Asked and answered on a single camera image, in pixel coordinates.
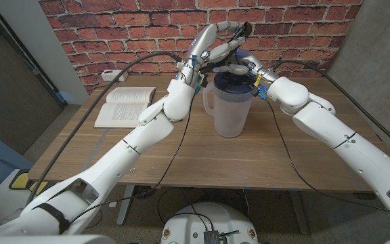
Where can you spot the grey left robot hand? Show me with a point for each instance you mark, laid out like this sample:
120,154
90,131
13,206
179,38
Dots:
200,44

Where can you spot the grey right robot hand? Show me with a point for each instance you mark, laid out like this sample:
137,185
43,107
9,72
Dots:
259,71

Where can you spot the black stapler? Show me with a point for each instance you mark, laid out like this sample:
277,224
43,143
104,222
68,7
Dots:
244,30

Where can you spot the clear pitcher with blue lid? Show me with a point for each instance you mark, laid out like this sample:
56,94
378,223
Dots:
230,112

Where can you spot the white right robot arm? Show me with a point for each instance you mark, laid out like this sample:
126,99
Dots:
344,139

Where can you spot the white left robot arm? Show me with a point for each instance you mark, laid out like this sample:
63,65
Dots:
113,162

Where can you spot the open paperback book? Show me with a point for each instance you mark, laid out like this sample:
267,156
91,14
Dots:
124,108

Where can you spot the red brick printed backdrop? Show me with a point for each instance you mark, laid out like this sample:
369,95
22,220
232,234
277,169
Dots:
113,27

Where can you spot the white power strip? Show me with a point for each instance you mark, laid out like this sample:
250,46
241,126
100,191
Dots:
114,75

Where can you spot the grey tape strip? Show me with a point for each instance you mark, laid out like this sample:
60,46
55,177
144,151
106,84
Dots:
97,145

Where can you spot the grey table leg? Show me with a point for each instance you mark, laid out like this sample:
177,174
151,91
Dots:
299,213

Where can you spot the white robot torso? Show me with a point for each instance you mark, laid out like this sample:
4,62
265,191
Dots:
212,217

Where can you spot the white table leg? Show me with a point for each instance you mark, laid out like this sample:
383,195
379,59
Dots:
125,205

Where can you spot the small white floor adapter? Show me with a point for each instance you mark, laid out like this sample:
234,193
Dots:
113,204

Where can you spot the dark wooden door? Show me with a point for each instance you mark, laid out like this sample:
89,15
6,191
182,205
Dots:
9,95

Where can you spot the white sneaker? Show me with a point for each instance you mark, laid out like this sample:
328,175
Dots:
10,215

